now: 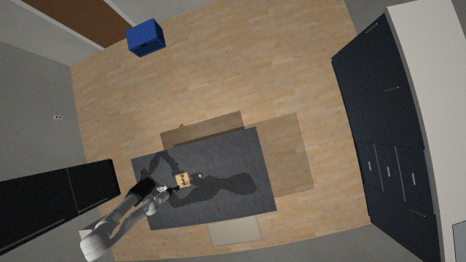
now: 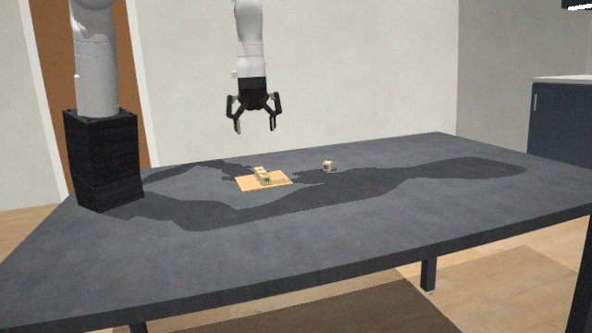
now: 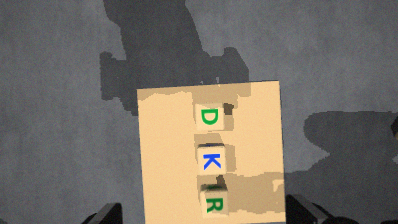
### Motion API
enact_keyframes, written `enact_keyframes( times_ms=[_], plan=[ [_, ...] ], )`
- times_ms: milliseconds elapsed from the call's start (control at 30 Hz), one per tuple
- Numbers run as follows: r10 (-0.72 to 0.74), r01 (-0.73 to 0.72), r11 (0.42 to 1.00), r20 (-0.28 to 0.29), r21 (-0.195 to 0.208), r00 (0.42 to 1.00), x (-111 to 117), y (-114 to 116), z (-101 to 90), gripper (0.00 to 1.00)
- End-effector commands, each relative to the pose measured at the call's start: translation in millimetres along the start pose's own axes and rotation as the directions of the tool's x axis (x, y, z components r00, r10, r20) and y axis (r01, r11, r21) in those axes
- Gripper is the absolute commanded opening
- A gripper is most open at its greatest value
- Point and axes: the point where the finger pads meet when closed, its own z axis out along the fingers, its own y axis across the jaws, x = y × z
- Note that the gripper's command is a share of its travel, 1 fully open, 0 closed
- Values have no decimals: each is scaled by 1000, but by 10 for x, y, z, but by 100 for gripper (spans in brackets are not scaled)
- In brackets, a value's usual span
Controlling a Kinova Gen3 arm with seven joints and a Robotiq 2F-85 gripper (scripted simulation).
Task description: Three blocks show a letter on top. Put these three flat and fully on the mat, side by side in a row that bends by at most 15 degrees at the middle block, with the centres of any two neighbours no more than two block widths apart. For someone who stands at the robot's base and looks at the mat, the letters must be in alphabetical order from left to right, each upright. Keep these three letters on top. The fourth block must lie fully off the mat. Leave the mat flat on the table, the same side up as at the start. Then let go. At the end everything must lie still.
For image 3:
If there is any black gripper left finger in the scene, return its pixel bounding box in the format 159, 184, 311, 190
81, 203, 123, 224

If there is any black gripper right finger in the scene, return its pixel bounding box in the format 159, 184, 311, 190
286, 194, 359, 224

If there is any tan square mat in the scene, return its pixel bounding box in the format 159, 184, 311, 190
137, 81, 286, 224

